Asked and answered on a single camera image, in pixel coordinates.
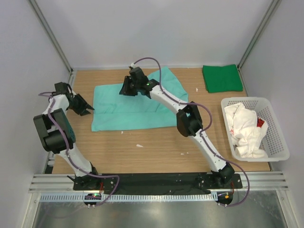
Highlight white slotted cable duct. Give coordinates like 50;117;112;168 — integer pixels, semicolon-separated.
39;192;218;202

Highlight folded green t-shirt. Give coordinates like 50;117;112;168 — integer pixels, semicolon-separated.
202;65;243;93

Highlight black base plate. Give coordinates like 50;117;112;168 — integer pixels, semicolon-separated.
68;172;243;195

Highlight white t-shirt in basket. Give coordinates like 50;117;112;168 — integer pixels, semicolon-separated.
224;103;268;159

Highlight teal t-shirt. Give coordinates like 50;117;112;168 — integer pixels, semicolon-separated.
91;66;190;132

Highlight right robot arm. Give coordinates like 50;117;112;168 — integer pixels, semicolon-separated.
119;66;235;187

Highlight white plastic basket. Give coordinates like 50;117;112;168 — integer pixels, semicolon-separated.
221;97;290;162

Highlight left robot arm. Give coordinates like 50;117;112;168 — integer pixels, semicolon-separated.
33;82;100;190

